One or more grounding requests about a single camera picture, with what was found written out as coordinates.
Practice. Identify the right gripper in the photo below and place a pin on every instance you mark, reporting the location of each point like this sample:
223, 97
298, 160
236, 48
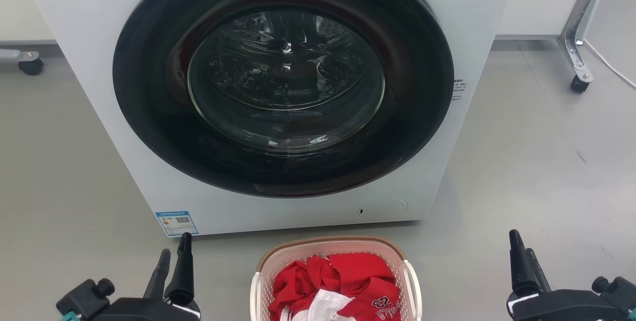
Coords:
571, 306

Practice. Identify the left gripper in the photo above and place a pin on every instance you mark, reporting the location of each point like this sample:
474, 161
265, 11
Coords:
139, 311

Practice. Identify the white plastic laundry basket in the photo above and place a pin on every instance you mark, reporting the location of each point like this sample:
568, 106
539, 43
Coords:
268, 281

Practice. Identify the blue energy label sticker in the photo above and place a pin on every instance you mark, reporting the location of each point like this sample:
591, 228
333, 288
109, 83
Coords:
176, 223

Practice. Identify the round filter cover flap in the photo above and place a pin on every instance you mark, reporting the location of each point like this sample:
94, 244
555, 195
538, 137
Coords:
385, 208

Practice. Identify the white garment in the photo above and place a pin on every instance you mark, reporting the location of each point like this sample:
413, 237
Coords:
328, 307

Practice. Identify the round black washer door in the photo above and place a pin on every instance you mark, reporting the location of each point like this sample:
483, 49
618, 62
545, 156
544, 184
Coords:
149, 112

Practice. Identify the red jersey clothing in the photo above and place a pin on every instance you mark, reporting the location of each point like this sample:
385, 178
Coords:
357, 266

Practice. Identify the grey metal leg with caster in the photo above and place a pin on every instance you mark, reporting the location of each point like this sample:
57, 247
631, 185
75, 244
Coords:
22, 56
576, 23

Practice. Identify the white front-loading washing machine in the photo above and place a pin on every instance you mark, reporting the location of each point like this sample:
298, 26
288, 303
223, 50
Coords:
472, 13

